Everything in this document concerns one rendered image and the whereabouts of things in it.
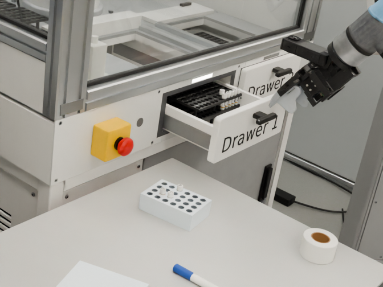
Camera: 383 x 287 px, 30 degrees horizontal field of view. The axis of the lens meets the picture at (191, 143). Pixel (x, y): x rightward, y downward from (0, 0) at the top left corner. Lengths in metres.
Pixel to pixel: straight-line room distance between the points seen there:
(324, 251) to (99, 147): 0.50
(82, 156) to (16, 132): 0.14
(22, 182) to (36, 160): 0.09
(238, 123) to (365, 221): 1.10
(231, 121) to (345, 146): 1.87
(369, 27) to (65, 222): 0.70
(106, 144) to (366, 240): 1.42
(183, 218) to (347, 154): 2.05
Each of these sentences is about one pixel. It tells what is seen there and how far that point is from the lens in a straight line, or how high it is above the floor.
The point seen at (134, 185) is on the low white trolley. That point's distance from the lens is 1.57.
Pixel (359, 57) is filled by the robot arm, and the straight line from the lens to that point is 1.48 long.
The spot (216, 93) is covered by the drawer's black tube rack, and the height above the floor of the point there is 0.90.
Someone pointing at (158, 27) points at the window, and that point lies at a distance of 1.56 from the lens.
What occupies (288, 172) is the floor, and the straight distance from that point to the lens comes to 3.47.
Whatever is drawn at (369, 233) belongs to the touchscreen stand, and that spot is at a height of 0.24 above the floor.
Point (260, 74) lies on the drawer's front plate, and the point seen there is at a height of 0.90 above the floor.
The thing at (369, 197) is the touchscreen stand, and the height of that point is 0.39.
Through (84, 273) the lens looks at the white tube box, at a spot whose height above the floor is 0.81.
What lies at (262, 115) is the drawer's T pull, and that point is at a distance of 1.64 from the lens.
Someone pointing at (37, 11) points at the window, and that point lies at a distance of 1.40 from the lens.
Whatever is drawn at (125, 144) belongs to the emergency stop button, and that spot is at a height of 0.89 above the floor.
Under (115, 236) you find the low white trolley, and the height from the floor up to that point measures 0.76.
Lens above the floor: 1.54
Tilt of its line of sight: 26 degrees down
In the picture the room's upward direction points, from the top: 9 degrees clockwise
